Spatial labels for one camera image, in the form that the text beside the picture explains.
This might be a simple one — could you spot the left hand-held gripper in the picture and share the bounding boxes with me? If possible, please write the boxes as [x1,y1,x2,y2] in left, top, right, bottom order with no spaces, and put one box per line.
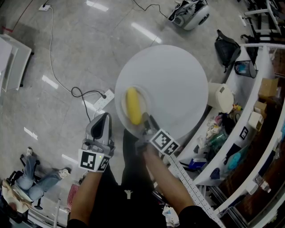
[77,112,116,173]

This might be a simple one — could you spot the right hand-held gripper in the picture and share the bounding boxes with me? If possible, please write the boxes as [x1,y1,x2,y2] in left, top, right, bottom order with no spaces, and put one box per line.
[136,112,181,157]

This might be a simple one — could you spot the white round plate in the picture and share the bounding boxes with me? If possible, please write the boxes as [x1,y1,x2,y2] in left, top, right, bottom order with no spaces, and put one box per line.
[121,85,152,128]

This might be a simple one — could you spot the yellow banana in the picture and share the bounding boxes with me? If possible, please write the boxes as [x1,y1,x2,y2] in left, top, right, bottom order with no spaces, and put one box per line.
[126,86,143,125]

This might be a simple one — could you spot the person's right forearm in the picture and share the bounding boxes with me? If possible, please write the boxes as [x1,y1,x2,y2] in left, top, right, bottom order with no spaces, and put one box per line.
[143,146,195,212]

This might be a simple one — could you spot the person's left forearm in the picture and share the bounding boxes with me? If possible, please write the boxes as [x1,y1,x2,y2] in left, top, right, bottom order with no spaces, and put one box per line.
[70,170,105,221]

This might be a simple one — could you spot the round white table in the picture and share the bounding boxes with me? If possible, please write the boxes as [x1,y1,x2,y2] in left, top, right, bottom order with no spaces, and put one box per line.
[114,44,209,142]

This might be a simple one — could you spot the person's black clothing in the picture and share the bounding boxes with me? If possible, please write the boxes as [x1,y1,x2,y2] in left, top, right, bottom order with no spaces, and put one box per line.
[66,129,221,228]

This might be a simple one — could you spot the blue box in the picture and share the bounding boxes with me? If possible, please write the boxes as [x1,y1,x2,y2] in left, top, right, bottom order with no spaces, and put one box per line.
[188,157,208,170]

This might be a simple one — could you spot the red checkered cloth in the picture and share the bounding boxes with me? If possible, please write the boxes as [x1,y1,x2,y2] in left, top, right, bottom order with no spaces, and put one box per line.
[66,182,80,210]

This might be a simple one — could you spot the cream trash bin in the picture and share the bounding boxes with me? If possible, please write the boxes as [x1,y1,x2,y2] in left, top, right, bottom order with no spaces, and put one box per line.
[208,82,235,114]

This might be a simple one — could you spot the dark blue cloth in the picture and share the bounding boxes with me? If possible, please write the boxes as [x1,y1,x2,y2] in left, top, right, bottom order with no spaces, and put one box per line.
[210,167,221,180]

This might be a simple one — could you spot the black swivel chair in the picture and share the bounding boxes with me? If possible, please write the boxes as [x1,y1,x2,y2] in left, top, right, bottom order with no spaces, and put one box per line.
[5,153,44,210]

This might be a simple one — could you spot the teal cloth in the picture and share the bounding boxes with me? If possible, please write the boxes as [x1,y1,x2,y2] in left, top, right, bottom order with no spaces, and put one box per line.
[224,146,248,171]

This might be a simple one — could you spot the white crumpled cloth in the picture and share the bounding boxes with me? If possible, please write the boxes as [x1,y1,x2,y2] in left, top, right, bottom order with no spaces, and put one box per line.
[162,206,180,225]

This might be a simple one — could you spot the black backpack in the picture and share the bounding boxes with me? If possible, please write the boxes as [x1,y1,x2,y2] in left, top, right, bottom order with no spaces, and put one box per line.
[214,29,242,73]

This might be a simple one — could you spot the cream wooden box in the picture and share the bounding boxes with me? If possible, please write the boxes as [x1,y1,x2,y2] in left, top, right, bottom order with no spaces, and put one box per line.
[248,111,265,132]

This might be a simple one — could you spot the black mesh waste basket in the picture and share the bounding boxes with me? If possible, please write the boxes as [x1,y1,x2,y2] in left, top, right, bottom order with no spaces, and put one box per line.
[233,59,259,79]

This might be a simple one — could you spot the small brown cardboard box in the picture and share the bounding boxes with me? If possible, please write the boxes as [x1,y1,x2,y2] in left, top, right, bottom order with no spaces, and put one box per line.
[253,101,267,113]

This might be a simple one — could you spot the white wheeled robot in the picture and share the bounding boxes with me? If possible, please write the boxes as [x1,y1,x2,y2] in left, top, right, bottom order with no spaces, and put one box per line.
[167,0,210,31]

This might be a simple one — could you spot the white cabinet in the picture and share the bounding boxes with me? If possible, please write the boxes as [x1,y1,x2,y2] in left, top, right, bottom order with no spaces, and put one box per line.
[0,33,33,92]

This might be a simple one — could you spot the white plastic container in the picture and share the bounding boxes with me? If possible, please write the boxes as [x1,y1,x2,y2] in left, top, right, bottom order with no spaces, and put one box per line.
[246,182,259,195]

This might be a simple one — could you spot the large brown cardboard box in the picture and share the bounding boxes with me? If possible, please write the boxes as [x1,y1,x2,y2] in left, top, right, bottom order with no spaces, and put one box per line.
[258,77,279,100]

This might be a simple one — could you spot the clear water bottle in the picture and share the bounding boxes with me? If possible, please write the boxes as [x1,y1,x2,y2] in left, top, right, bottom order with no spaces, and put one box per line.
[255,173,272,193]

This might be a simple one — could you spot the white shelf unit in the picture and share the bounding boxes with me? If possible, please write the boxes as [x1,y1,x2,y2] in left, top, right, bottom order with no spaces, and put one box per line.
[175,42,285,228]

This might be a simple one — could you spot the white office desk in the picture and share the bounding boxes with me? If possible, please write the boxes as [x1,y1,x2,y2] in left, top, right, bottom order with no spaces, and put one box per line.
[244,0,285,43]

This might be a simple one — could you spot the white perforated metal rail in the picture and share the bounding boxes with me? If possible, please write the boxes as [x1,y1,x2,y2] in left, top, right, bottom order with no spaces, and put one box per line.
[169,153,225,228]

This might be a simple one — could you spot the white power cable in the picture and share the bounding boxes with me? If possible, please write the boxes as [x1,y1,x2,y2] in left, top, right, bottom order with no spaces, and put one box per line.
[49,6,105,97]

